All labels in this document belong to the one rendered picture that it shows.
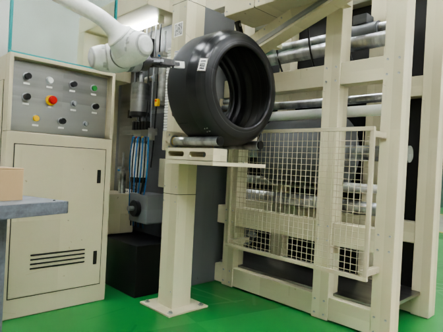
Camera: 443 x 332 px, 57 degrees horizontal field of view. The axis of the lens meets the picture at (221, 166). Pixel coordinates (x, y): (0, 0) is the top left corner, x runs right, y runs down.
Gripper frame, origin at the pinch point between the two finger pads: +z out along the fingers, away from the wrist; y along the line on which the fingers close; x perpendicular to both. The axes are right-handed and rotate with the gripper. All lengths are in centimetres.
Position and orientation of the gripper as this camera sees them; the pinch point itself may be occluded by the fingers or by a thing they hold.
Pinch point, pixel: (177, 64)
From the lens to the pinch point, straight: 187.6
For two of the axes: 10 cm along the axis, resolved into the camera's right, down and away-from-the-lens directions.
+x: 0.5, 9.9, 1.0
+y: -6.9, -0.4, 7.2
